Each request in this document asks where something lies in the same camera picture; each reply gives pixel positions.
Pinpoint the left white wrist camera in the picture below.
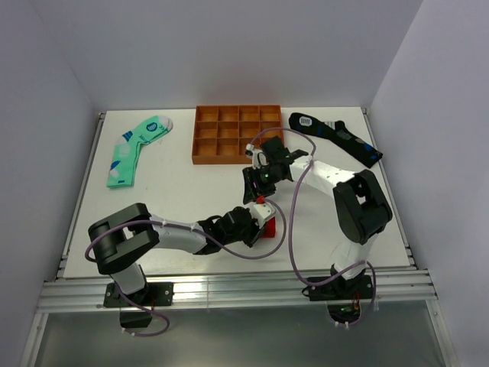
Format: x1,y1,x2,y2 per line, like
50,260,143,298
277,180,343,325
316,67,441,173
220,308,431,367
249,196,276,227

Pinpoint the aluminium front rail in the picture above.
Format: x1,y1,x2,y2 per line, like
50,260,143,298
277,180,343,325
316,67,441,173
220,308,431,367
36,269,438,313

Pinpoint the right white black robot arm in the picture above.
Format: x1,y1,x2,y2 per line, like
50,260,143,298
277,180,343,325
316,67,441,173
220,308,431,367
243,137,393,298

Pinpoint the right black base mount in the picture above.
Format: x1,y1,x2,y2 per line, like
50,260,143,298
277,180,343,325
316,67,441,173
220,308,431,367
302,273,377,328

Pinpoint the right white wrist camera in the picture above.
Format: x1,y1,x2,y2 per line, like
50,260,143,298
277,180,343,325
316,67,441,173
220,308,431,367
245,144,268,169

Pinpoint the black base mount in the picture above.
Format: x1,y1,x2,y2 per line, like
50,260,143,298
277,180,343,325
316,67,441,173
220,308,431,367
103,282,173,337
302,273,377,328

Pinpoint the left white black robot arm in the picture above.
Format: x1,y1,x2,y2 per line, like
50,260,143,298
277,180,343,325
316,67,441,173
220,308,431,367
85,203,276,305

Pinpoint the mint green patterned sock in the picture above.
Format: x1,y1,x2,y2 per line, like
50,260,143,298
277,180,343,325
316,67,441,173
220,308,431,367
106,115,173,189

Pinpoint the orange compartment tray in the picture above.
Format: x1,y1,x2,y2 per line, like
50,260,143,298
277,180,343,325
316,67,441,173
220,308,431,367
192,105,283,164

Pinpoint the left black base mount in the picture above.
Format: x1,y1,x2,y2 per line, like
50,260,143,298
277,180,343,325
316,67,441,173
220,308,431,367
103,282,173,337

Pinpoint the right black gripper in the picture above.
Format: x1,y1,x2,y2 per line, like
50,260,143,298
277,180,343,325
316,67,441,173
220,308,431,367
243,163,283,204

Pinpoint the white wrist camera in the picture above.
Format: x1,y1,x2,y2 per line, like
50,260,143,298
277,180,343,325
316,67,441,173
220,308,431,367
245,144,268,169
249,196,276,227

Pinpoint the black blue sports sock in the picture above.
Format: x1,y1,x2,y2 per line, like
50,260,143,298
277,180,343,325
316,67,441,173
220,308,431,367
289,112,383,168

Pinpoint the red santa sock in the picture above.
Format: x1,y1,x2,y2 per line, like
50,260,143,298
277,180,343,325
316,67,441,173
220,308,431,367
261,218,276,239

